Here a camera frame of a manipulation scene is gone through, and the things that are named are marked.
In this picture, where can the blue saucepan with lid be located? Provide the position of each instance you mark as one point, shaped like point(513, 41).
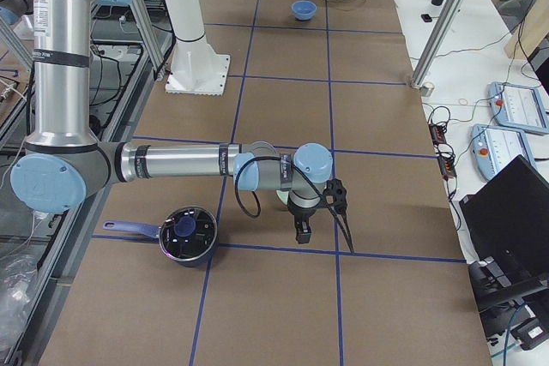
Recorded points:
point(188, 236)

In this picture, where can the teach pendant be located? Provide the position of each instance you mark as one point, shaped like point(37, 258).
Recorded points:
point(495, 146)
point(518, 106)

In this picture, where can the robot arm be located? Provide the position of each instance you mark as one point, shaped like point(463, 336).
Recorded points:
point(65, 162)

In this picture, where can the aluminium frame post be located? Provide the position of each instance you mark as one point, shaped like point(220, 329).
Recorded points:
point(445, 18)

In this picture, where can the white pedestal base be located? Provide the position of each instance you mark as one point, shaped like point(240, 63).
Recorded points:
point(195, 67)

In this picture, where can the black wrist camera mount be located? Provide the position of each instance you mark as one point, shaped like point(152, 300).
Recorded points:
point(335, 196)

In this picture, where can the black laptop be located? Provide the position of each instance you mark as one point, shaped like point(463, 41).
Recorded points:
point(508, 222)

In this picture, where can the blue bowl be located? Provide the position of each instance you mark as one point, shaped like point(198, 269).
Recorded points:
point(303, 10)

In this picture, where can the upper teach pendant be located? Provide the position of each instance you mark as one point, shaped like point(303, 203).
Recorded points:
point(518, 106)

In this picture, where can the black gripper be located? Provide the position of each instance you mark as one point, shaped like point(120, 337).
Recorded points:
point(301, 215)

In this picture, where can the lower teach pendant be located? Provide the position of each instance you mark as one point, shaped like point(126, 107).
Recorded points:
point(495, 146)

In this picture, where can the brown table mat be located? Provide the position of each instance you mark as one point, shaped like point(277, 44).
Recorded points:
point(400, 296)

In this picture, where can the black cable hub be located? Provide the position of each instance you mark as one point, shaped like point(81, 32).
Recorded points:
point(444, 151)

